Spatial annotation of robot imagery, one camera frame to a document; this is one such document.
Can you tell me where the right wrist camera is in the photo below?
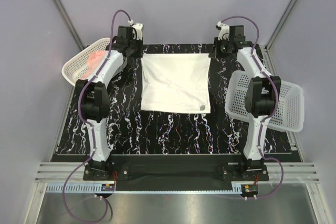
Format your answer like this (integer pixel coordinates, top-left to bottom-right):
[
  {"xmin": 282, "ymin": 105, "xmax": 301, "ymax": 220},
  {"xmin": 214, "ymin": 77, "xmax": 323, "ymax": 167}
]
[{"xmin": 216, "ymin": 22, "xmax": 230, "ymax": 40}]

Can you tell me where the right controller board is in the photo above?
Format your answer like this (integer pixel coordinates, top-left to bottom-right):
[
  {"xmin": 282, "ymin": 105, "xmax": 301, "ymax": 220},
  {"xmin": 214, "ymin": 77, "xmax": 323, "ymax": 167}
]
[{"xmin": 241, "ymin": 184, "xmax": 259, "ymax": 197}]

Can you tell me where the controller board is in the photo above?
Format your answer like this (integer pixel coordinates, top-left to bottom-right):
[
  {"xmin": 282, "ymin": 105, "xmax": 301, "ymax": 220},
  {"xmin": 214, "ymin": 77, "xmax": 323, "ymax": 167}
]
[
  {"xmin": 241, "ymin": 184, "xmax": 259, "ymax": 197},
  {"xmin": 101, "ymin": 182, "xmax": 116, "ymax": 192}
]

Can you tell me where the white towel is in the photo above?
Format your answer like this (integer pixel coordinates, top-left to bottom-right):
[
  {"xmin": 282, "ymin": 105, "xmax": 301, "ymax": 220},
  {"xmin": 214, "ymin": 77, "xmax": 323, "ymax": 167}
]
[{"xmin": 141, "ymin": 54, "xmax": 211, "ymax": 114}]

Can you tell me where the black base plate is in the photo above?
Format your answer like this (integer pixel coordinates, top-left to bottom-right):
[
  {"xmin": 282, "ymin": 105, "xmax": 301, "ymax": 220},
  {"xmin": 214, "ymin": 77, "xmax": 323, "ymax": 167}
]
[{"xmin": 83, "ymin": 154, "xmax": 269, "ymax": 193}]

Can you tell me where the white perforated basket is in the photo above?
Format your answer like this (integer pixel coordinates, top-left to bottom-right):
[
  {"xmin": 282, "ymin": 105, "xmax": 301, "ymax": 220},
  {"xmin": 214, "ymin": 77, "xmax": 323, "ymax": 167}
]
[
  {"xmin": 225, "ymin": 70, "xmax": 305, "ymax": 132},
  {"xmin": 61, "ymin": 38, "xmax": 127, "ymax": 86}
]

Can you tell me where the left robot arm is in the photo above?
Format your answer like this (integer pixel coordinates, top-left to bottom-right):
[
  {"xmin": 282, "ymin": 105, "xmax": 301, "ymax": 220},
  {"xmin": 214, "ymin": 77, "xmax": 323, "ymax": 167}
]
[{"xmin": 75, "ymin": 23, "xmax": 143, "ymax": 180}]

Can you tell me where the pink towel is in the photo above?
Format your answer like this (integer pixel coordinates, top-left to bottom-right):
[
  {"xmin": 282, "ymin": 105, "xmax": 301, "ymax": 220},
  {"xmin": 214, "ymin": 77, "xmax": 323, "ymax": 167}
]
[{"xmin": 80, "ymin": 50, "xmax": 106, "ymax": 80}]

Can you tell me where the left controller board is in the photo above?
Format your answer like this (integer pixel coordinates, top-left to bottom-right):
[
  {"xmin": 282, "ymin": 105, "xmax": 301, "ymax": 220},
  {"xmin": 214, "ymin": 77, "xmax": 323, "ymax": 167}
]
[{"xmin": 101, "ymin": 182, "xmax": 116, "ymax": 192}]

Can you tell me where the white perforated basket right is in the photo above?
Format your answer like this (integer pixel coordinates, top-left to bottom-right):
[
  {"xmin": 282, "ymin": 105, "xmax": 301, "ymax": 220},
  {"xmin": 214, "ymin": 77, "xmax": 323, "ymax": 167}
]
[{"xmin": 225, "ymin": 70, "xmax": 305, "ymax": 132}]

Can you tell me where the white perforated basket left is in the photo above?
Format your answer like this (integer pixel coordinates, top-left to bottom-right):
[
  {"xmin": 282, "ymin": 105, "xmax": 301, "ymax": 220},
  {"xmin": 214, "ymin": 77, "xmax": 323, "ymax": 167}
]
[{"xmin": 61, "ymin": 38, "xmax": 127, "ymax": 86}]

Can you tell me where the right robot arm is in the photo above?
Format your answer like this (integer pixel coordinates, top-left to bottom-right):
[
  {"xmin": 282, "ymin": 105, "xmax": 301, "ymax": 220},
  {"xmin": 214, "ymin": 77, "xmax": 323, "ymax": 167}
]
[{"xmin": 209, "ymin": 22, "xmax": 281, "ymax": 180}]

